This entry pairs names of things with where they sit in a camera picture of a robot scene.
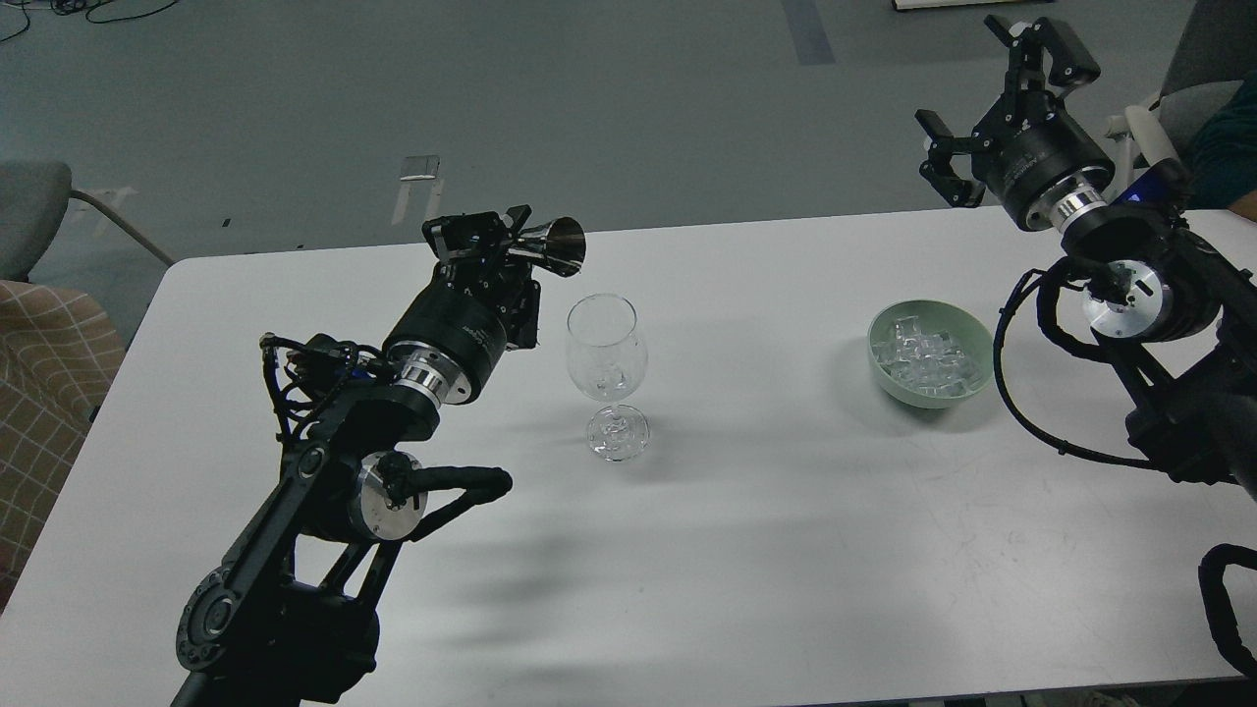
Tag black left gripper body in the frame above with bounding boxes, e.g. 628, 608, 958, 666
383, 264, 534, 406

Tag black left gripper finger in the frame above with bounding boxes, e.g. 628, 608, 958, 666
421, 205, 530, 270
507, 279, 541, 351

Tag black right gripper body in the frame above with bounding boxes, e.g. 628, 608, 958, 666
970, 109, 1115, 231

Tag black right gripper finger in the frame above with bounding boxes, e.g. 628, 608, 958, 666
984, 15, 1102, 118
914, 109, 991, 208

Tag steel double jigger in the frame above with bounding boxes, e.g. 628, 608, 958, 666
507, 218, 585, 278

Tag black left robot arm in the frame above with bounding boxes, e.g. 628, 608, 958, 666
172, 205, 585, 706

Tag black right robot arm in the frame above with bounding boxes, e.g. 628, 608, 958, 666
915, 15, 1256, 494

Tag clear wine glass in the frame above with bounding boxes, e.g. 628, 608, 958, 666
566, 294, 651, 462

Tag clear ice cubes pile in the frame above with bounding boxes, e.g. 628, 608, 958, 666
871, 316, 980, 399

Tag grey white office chair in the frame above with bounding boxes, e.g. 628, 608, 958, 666
1106, 1, 1256, 179

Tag green bowl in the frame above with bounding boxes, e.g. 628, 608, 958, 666
864, 299, 994, 408

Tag person in teal shirt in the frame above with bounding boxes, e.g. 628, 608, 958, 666
1189, 70, 1256, 223

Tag checkered beige cushion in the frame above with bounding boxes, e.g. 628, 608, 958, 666
1, 281, 126, 605

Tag grey chair left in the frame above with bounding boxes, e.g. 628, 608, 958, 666
1, 160, 176, 282

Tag black cables on floor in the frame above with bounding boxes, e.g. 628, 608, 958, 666
0, 0, 180, 42

